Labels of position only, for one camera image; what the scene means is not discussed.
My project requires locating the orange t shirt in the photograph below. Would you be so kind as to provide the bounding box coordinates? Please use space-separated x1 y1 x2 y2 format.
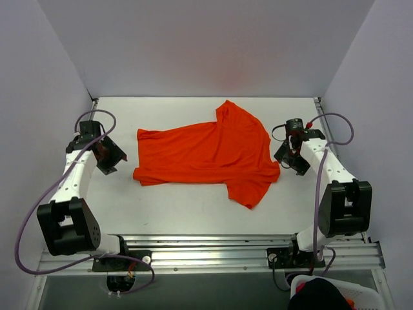
132 100 281 209

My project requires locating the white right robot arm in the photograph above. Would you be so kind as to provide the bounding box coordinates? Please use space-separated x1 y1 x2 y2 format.
274 138 372 267

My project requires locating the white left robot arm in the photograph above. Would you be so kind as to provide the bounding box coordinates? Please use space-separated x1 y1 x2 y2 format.
36 136 130 271

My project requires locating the black garment in basket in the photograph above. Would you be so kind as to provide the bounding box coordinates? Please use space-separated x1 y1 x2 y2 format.
287 278 352 310

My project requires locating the white laundry basket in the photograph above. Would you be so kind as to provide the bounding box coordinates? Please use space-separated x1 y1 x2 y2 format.
287 275 385 309

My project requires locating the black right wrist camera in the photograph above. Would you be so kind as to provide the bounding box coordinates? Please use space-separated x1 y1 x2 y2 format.
285 118 305 135

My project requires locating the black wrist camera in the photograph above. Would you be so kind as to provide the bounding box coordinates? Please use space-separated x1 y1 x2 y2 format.
285 118 305 135
79 120 101 140

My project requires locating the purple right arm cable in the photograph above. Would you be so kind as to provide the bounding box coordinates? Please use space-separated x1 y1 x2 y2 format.
306 112 355 280

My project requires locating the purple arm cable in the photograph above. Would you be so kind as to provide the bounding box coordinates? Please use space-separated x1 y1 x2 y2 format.
14 110 156 295
306 112 355 280

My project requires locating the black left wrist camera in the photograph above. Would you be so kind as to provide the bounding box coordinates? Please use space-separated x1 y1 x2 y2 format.
79 120 101 140

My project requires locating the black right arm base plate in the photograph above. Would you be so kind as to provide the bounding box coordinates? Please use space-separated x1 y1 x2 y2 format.
266 241 325 269

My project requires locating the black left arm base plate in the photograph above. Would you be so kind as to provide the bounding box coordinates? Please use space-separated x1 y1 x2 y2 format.
92 249 152 273

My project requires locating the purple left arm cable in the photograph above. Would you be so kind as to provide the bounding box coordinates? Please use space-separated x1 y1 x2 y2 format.
14 110 156 295

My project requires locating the aluminium rail frame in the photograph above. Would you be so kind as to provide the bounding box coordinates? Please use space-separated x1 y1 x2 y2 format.
25 96 393 310

